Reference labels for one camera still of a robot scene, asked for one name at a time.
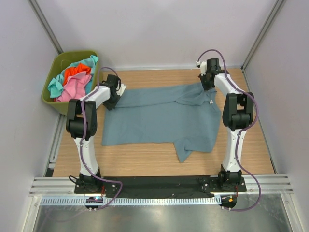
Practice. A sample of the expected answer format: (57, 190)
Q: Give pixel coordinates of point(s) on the aluminium frame rail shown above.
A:
(269, 183)

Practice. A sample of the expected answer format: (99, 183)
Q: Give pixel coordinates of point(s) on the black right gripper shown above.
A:
(205, 87)

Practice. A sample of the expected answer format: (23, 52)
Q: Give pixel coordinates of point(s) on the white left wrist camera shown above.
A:
(121, 89)

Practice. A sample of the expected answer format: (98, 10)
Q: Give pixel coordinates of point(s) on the white slotted cable duct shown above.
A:
(94, 201)

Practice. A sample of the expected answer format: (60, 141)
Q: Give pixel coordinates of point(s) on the green plastic bin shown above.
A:
(61, 62)

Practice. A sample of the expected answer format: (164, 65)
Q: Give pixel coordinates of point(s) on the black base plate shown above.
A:
(156, 187)

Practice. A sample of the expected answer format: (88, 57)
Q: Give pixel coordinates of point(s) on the orange t shirt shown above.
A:
(71, 71)

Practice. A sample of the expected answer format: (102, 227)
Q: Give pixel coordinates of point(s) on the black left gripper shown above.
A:
(110, 106)

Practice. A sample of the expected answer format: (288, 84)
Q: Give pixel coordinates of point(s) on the pink t shirt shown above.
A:
(75, 87)

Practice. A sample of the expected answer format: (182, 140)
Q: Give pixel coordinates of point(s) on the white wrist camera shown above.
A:
(121, 89)
(202, 66)

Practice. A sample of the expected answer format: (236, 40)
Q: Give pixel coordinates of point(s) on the teal t shirt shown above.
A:
(55, 86)

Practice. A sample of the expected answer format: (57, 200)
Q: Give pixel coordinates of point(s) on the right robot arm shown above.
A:
(237, 116)

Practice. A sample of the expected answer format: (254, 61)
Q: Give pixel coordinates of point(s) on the blue-grey t shirt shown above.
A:
(186, 116)

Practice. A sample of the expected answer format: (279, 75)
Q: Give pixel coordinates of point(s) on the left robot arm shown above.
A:
(82, 125)

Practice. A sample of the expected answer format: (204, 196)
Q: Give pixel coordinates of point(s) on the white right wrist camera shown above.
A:
(202, 66)

